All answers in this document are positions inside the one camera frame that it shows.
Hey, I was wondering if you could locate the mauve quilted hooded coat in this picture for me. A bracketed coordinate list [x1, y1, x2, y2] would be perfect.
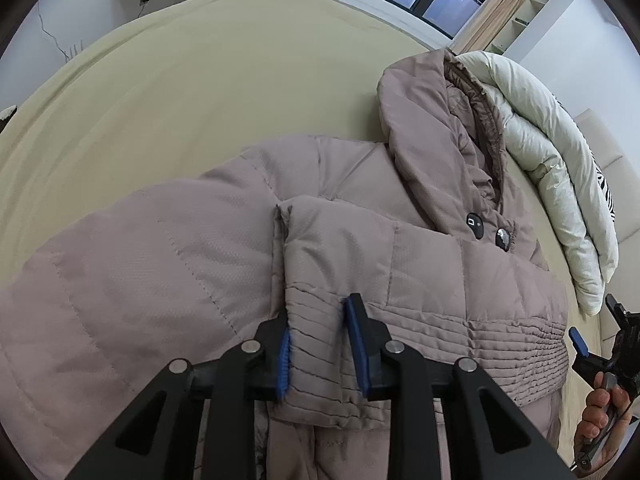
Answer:
[1, 50, 568, 479]

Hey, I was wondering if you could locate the person's right hand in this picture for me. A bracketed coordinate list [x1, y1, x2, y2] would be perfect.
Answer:
[574, 373, 631, 478]

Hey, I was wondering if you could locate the zebra print pillow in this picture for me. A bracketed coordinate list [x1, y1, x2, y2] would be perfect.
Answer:
[554, 96, 616, 223]

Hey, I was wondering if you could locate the beige padded headboard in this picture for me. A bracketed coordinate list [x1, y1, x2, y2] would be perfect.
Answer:
[572, 107, 640, 246]

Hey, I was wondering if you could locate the white folded duvet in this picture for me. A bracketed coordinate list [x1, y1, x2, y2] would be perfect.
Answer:
[458, 51, 620, 316]

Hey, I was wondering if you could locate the white built-in shelf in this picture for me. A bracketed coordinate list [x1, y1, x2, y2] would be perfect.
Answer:
[485, 0, 549, 55]

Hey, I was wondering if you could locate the olive green bed sheet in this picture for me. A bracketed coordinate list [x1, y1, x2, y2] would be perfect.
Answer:
[0, 0, 626, 480]

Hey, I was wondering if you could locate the beige right curtain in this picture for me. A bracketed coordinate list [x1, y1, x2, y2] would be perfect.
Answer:
[449, 0, 526, 54]

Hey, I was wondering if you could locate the white wifi router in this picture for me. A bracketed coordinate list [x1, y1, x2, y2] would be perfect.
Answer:
[65, 44, 84, 61]

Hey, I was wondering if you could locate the black power cable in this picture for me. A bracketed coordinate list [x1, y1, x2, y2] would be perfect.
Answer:
[37, 1, 147, 64]

